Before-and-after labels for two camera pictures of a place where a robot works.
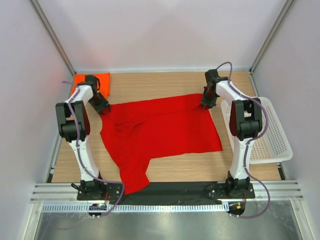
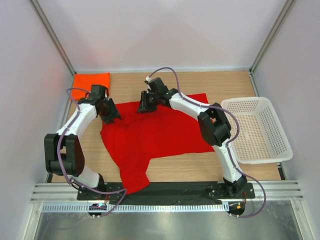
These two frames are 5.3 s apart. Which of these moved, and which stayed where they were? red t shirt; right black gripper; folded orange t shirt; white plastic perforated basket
Moved: right black gripper
Stayed: white plastic perforated basket; red t shirt; folded orange t shirt
